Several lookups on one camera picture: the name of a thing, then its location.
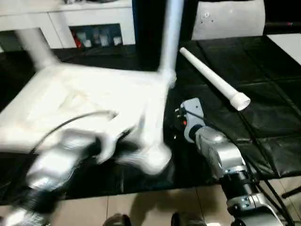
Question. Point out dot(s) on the white plastic table leg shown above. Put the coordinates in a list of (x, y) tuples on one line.
[(171, 35), (35, 47), (211, 75)]

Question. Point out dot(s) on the white plastic table top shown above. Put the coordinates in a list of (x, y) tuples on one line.
[(82, 89)]

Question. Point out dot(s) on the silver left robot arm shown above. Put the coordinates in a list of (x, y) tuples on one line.
[(54, 160)]

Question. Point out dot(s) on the dark left robot foot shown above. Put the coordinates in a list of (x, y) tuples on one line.
[(117, 220)]

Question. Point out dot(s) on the dark robot foot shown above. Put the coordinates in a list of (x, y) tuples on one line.
[(185, 220), (117, 220)]

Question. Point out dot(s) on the dark right robot foot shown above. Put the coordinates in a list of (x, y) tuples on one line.
[(185, 220)]

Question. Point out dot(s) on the white panel with screw holes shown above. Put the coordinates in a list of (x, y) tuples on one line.
[(230, 21)]

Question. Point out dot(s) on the flat white board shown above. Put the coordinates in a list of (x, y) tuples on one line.
[(287, 44)]

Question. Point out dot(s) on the black rod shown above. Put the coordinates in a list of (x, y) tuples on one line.
[(291, 193)]

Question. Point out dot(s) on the black bar with red light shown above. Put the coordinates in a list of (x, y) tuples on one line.
[(282, 24)]

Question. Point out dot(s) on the white glass-door cabinet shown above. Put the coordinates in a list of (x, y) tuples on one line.
[(47, 18)]

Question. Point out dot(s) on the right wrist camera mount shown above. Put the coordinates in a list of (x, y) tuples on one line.
[(194, 110)]

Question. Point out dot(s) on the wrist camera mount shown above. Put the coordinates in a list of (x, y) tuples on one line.
[(110, 139), (194, 110)]

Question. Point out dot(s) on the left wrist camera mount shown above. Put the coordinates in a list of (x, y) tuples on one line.
[(110, 139)]

